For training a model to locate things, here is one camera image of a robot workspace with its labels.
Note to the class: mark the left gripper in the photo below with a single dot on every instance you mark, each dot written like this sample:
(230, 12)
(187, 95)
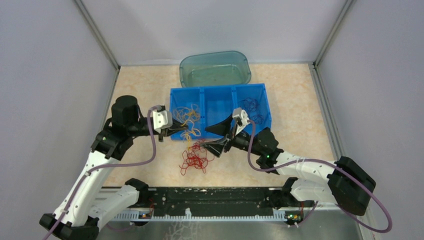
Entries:
(169, 131)

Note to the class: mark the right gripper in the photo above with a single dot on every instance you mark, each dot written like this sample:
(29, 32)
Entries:
(217, 147)

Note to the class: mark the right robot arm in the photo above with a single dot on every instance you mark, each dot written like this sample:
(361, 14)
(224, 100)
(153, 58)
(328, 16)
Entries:
(342, 182)

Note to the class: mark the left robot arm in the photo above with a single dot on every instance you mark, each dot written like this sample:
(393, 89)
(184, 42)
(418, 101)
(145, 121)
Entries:
(78, 217)

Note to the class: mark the blue three-compartment bin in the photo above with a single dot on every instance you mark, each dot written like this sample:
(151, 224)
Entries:
(200, 107)

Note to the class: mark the teal translucent plastic tub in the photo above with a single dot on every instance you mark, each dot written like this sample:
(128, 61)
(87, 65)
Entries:
(215, 69)

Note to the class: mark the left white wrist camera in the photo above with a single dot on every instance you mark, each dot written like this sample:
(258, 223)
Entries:
(162, 118)

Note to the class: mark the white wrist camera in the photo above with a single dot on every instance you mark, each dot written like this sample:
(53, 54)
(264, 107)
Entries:
(162, 118)
(241, 120)

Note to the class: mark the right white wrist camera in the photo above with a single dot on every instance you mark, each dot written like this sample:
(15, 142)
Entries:
(241, 120)

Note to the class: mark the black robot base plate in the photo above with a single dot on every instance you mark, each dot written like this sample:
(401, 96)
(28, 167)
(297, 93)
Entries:
(218, 201)

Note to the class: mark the white slotted cable duct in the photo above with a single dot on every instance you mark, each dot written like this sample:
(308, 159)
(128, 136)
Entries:
(135, 216)

